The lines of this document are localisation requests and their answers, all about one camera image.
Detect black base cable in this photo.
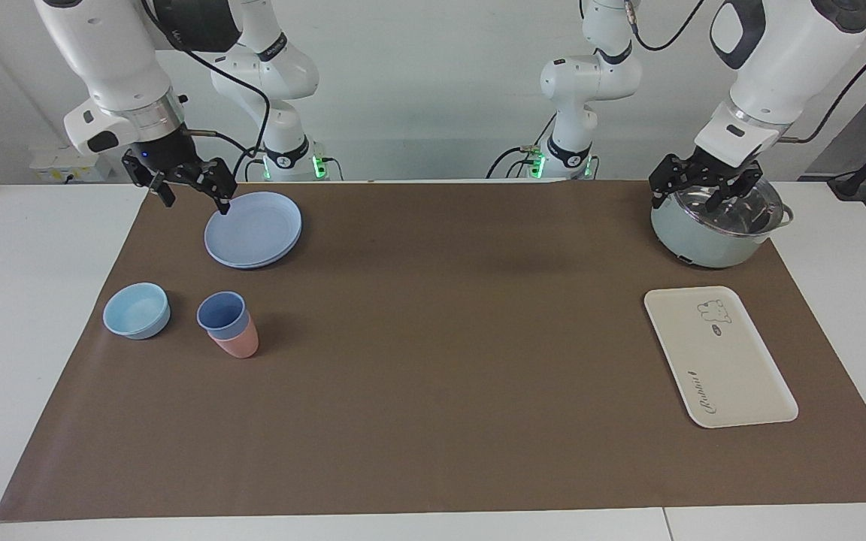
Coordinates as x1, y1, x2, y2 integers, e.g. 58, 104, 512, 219
486, 111, 558, 180

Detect blue ribbed cup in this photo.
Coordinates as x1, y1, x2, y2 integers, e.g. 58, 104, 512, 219
196, 292, 252, 340

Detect pale blue plate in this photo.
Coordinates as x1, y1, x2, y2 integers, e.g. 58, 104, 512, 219
204, 192, 303, 270

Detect brown table mat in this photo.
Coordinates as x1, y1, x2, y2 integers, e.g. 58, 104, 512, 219
0, 179, 866, 523

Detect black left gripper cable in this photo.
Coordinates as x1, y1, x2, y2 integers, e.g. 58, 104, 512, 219
623, 0, 866, 144

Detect pale green glass-lidded pot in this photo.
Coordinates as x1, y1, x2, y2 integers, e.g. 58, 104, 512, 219
649, 177, 795, 269

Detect light blue bowl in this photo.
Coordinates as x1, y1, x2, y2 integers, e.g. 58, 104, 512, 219
102, 283, 171, 340

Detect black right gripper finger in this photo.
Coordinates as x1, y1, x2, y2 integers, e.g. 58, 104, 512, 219
177, 156, 238, 217
122, 149, 177, 209

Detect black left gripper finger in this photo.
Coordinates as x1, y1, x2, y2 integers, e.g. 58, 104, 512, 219
706, 162, 765, 213
649, 154, 697, 210

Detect white power strip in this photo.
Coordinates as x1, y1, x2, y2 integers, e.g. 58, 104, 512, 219
29, 147, 114, 183

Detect cream rabbit print tray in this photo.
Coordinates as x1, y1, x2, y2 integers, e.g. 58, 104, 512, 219
643, 286, 799, 429

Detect pink cup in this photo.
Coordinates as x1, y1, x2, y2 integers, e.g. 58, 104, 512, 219
207, 312, 259, 359

